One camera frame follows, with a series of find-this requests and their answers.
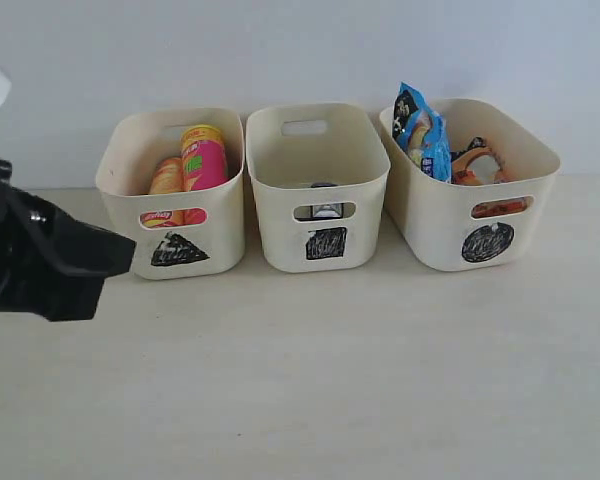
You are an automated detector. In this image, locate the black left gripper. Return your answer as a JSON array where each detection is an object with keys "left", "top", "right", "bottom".
[{"left": 0, "top": 159, "right": 136, "bottom": 321}]

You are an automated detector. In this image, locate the yellow chips can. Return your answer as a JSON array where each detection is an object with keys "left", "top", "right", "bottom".
[{"left": 140, "top": 157, "right": 184, "bottom": 229}]

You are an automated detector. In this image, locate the pink chips can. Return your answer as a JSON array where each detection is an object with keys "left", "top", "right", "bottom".
[{"left": 179, "top": 124, "right": 230, "bottom": 226}]

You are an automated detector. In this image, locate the silver blue milk carton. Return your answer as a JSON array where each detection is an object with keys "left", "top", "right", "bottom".
[{"left": 310, "top": 182, "right": 344, "bottom": 220}]

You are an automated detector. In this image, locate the orange snack packet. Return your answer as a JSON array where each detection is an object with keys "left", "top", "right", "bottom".
[{"left": 451, "top": 137, "right": 530, "bottom": 219}]

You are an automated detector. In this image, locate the cream bin triangle mark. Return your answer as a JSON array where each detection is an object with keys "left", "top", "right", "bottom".
[{"left": 95, "top": 107, "right": 245, "bottom": 280}]

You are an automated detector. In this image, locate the cream bin square mark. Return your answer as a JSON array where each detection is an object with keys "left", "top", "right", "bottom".
[{"left": 245, "top": 103, "right": 390, "bottom": 273}]

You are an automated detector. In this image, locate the cream bin circle mark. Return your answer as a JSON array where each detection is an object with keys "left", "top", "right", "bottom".
[{"left": 379, "top": 98, "right": 561, "bottom": 271}]

